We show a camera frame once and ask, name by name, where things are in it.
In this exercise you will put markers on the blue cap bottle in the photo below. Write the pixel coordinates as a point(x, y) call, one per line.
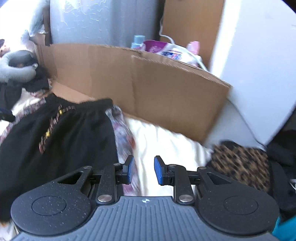
point(138, 42)

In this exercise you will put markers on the black bag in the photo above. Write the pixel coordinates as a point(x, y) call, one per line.
point(281, 157)

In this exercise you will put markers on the grey plush toy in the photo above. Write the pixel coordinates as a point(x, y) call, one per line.
point(19, 66)

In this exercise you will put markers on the cream bear print bedsheet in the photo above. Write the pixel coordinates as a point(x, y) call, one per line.
point(148, 141)

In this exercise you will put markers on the leopard print pillow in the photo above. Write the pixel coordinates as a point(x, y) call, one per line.
point(246, 165)

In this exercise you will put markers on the black clothing pile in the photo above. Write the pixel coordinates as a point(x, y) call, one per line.
point(11, 92)

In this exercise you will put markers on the purple white package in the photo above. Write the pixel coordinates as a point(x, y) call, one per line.
point(174, 52)

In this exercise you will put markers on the pink bottle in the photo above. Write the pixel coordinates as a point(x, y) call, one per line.
point(194, 47)

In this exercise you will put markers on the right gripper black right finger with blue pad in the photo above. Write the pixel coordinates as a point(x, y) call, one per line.
point(177, 177)

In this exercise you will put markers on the black jacket bear pattern lining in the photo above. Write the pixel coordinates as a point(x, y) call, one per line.
point(58, 137)

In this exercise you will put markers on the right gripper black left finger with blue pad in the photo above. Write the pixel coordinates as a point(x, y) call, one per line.
point(111, 179)

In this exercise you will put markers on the brown cardboard box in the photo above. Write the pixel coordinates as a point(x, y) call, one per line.
point(87, 52)

